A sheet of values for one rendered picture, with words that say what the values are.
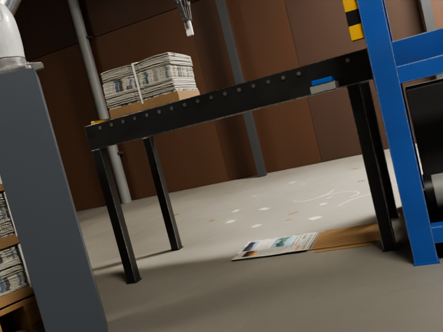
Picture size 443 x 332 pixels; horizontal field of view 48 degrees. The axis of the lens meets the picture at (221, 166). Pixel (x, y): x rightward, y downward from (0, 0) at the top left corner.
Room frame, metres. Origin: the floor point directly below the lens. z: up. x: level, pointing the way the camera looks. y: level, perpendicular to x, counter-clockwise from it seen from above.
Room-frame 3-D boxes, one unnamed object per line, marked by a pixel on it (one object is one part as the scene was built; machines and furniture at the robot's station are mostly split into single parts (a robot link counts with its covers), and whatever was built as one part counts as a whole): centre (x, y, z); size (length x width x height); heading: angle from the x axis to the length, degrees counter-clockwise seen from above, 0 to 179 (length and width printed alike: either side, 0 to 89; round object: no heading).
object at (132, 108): (2.54, 0.35, 0.83); 0.29 x 0.16 x 0.04; 161
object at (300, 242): (2.38, -0.16, 0.01); 0.37 x 0.28 x 0.01; 68
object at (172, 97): (2.46, 0.14, 0.83); 0.29 x 0.16 x 0.04; 161
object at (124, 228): (2.41, 0.56, 0.34); 0.06 x 0.06 x 0.68; 68
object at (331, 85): (1.92, -0.46, 0.69); 0.10 x 0.10 x 0.03; 68
